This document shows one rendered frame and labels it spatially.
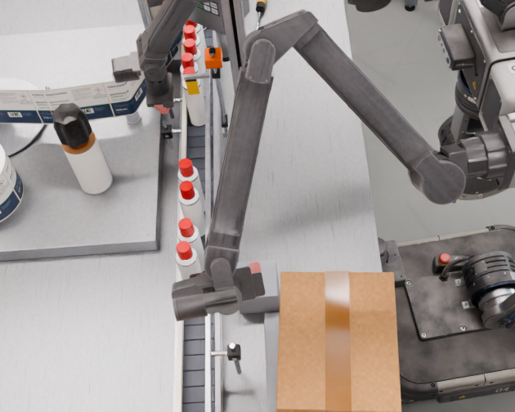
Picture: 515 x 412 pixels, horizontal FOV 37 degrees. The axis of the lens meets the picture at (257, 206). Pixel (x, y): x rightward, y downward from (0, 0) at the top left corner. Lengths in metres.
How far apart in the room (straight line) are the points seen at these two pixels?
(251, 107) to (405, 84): 2.20
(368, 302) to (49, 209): 0.94
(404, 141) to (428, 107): 2.03
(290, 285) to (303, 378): 0.20
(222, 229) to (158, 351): 0.65
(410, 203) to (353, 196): 1.01
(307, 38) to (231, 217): 0.33
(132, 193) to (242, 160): 0.82
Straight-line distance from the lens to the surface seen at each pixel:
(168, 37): 1.74
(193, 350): 1.85
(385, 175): 3.14
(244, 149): 1.30
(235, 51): 1.87
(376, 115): 1.32
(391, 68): 3.51
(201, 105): 2.13
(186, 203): 1.85
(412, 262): 2.66
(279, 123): 2.24
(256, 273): 1.51
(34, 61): 2.50
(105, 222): 2.06
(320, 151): 2.17
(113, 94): 2.14
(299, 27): 1.27
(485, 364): 2.55
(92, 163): 2.01
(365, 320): 1.59
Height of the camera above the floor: 2.57
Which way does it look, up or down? 57 degrees down
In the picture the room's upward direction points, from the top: 8 degrees counter-clockwise
